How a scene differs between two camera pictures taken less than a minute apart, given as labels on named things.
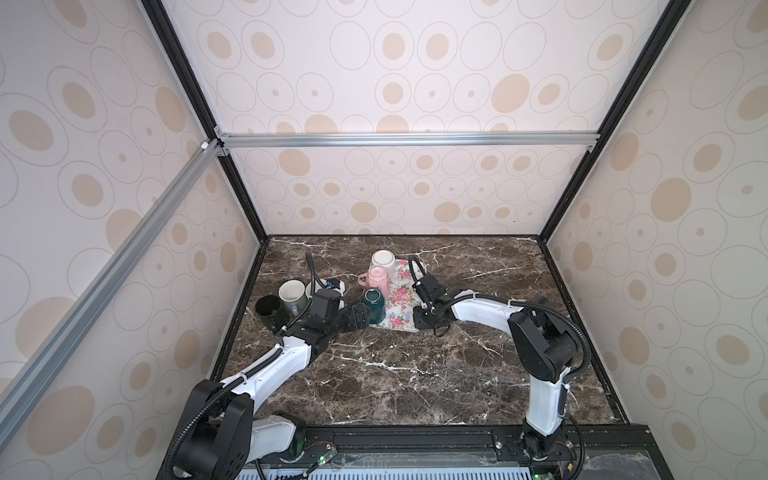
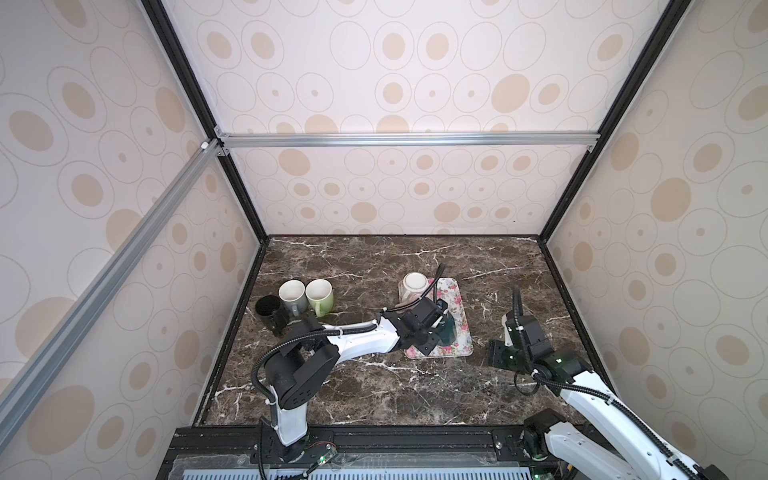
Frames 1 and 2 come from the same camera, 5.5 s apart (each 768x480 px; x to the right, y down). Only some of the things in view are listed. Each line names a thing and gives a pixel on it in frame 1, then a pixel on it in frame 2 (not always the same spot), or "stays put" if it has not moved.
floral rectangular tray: (399, 306) → (447, 290)
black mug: (270, 309) stays put
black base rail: (608, 452) stays put
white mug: (385, 259) → (411, 287)
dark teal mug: (375, 301) → (447, 330)
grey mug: (292, 294) stays put
